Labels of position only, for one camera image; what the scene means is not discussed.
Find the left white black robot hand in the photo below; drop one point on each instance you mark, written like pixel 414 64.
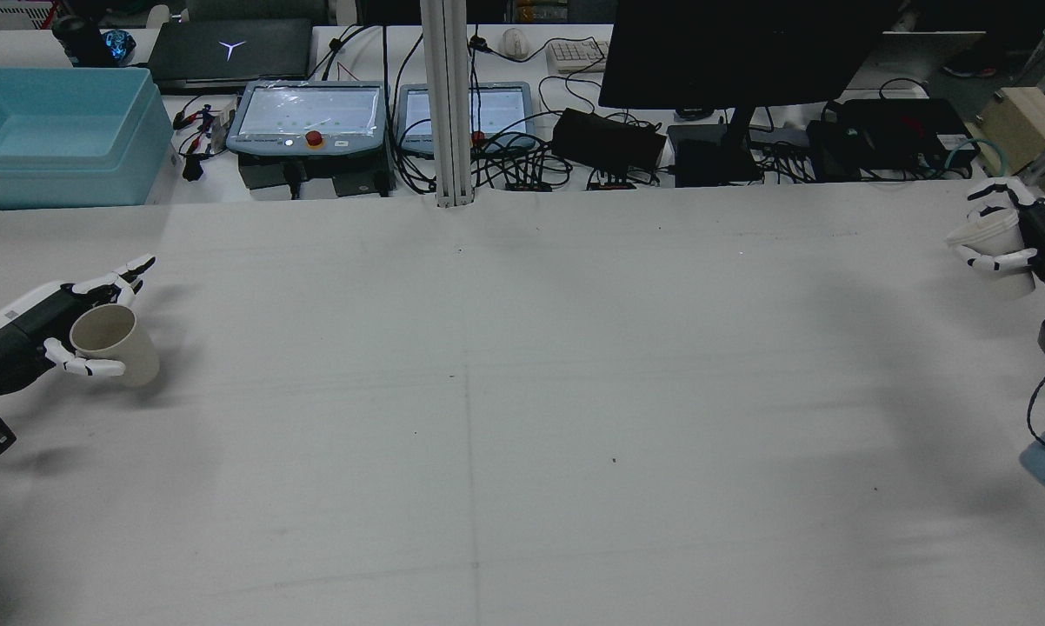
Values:
pixel 9 343

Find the crushed paper cup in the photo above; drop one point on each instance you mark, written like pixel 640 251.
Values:
pixel 992 235

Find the round intact paper cup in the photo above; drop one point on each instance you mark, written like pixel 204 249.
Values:
pixel 131 348

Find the wooden box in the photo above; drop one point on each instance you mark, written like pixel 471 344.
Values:
pixel 1027 122

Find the black electronics box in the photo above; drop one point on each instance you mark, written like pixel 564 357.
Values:
pixel 909 130

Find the light blue plastic bin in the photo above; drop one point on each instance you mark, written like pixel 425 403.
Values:
pixel 62 139

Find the black bottle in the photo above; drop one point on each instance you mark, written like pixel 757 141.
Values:
pixel 79 39

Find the shiny blue ball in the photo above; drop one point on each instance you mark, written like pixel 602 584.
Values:
pixel 120 46

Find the black laptop with logo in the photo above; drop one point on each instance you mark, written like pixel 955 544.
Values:
pixel 227 52

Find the black computer monitor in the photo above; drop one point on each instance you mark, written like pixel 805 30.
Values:
pixel 740 52

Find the teach pendant with red button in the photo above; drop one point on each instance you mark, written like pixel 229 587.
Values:
pixel 309 117

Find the black orange power adapter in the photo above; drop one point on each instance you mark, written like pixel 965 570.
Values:
pixel 611 183
pixel 527 184

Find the large black power brick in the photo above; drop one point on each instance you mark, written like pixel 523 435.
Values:
pixel 608 139

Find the white keyboard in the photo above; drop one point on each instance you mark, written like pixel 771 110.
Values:
pixel 577 55

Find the teach pendant without red button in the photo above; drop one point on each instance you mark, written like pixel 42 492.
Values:
pixel 501 113

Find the white computer mouse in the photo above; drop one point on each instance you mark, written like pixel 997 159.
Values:
pixel 515 43

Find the aluminium profile post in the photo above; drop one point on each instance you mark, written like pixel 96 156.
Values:
pixel 447 104

